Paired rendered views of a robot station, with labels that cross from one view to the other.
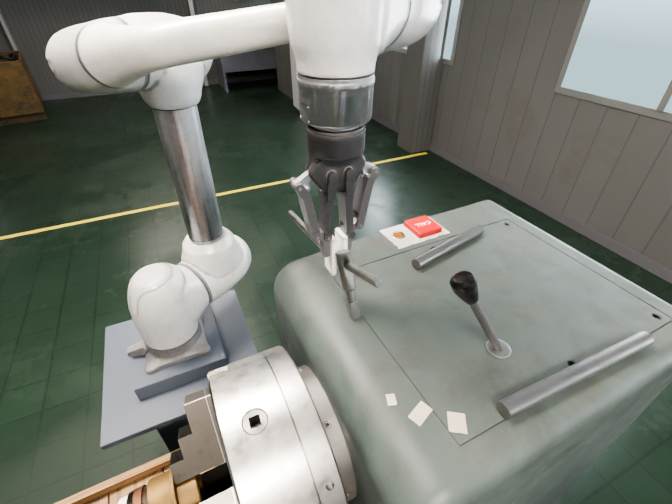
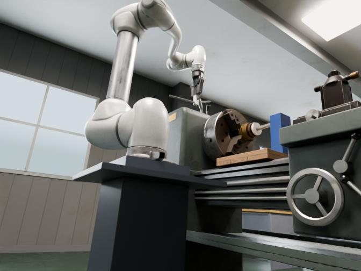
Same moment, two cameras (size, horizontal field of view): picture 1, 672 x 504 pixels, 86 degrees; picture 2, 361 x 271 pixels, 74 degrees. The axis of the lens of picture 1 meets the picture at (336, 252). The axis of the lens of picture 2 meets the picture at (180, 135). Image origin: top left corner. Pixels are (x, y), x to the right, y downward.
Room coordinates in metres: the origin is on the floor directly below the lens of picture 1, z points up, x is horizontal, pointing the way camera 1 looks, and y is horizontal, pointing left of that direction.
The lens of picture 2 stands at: (0.70, 1.42, 0.64)
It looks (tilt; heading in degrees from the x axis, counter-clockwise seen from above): 18 degrees up; 264
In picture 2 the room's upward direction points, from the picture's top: 4 degrees clockwise
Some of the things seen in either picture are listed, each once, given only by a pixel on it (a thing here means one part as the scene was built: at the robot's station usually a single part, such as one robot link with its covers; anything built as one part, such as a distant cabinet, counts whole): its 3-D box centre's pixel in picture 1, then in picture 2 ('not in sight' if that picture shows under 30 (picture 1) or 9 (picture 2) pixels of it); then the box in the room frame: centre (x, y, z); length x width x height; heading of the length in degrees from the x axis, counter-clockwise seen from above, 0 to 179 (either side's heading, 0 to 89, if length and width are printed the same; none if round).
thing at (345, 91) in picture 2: not in sight; (336, 99); (0.06, 0.70, 1.07); 0.07 x 0.07 x 0.10; 26
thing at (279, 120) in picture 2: not in sight; (281, 138); (0.12, 0.42, 1.00); 0.08 x 0.06 x 0.23; 26
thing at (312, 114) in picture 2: not in sight; (313, 115); (0.23, 0.79, 0.95); 0.07 x 0.04 x 0.04; 26
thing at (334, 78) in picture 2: not in sight; (335, 82); (0.06, 0.71, 1.13); 0.08 x 0.08 x 0.03
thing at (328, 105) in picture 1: (335, 99); (197, 70); (0.46, 0.00, 1.58); 0.09 x 0.09 x 0.06
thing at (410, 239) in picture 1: (413, 241); not in sight; (0.66, -0.17, 1.23); 0.13 x 0.08 x 0.06; 116
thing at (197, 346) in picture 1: (167, 337); (148, 157); (0.72, 0.51, 0.83); 0.22 x 0.18 x 0.06; 115
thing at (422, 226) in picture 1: (422, 227); not in sight; (0.67, -0.19, 1.26); 0.06 x 0.06 x 0.02; 26
